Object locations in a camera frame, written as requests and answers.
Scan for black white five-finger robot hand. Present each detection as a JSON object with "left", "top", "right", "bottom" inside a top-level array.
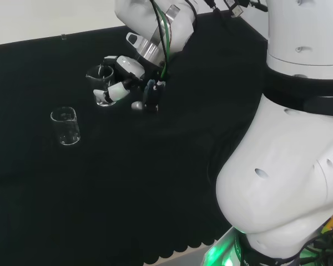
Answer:
[{"left": 93, "top": 54, "right": 172, "bottom": 106}]

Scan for clear glass beaker white scale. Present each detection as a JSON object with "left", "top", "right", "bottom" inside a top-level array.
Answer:
[{"left": 85, "top": 65, "right": 118, "bottom": 108}]

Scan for clear glass beaker white label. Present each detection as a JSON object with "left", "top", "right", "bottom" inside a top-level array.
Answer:
[{"left": 49, "top": 106, "right": 82, "bottom": 146}]

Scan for black bench cloth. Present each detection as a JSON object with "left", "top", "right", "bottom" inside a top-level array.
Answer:
[{"left": 0, "top": 12, "right": 270, "bottom": 266}]

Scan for green cable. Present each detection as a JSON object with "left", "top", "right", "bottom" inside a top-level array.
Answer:
[{"left": 150, "top": 0, "right": 173, "bottom": 81}]

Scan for black cables with plugs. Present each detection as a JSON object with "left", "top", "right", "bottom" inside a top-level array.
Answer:
[{"left": 183, "top": 0, "right": 269, "bottom": 28}]

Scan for black tangled cable bundle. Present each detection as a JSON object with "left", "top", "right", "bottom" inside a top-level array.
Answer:
[{"left": 266, "top": 229, "right": 333, "bottom": 266}]

